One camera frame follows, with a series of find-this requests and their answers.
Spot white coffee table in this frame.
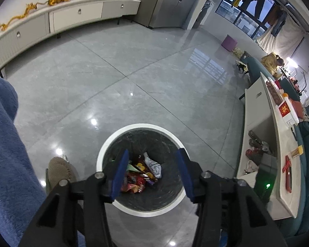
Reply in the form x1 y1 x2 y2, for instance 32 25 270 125
236 72 309 221

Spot white hanging sheet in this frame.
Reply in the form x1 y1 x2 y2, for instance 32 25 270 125
256 21 306 63

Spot white television cabinet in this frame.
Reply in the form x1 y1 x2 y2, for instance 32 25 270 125
0 0 141 79

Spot brown bottles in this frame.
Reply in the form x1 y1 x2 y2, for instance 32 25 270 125
248 130 271 155

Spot teal sofa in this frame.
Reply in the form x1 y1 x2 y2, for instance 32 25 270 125
241 57 309 238

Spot black box with green light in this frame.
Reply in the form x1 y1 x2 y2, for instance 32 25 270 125
255 154 279 204

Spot blue fleece trouser leg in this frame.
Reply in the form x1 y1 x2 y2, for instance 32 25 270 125
0 76 85 247

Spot brown hanging jacket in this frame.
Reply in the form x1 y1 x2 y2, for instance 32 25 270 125
266 5 281 25

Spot red and white gift box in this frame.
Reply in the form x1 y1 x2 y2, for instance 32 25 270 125
277 96 299 129

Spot white round trash bin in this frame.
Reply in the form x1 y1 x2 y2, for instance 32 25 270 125
96 123 187 214

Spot small yellow box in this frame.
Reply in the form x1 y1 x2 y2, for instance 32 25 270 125
292 145 305 157

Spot white printed plastic bag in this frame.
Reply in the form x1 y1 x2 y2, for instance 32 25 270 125
143 152 162 178

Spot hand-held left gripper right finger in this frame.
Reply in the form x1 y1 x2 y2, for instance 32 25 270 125
176 148 286 247

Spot large red snack bag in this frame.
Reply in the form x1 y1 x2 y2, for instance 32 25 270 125
121 172 147 193

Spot dark hanging pants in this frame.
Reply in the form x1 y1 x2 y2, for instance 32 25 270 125
243 0 267 21

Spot box of brown fruit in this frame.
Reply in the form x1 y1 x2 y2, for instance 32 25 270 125
266 78 284 104

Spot black framed window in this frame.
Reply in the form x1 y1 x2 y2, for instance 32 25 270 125
215 0 275 41

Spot yellow dragon figurine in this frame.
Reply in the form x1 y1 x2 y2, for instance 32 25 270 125
0 1 39 33

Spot blue hanging denim garment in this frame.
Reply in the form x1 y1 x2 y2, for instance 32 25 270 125
270 10 288 38

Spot yellow tiger figurine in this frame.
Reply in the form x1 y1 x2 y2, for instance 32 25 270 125
47 0 73 7

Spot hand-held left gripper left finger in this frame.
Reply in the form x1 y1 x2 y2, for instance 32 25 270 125
18 149 130 247

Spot grey refrigerator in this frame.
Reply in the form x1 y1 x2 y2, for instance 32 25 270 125
129 0 193 29

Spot purple stool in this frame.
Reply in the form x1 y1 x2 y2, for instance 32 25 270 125
221 35 238 52

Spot beige knitted slipper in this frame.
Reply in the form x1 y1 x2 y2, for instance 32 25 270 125
46 156 79 193

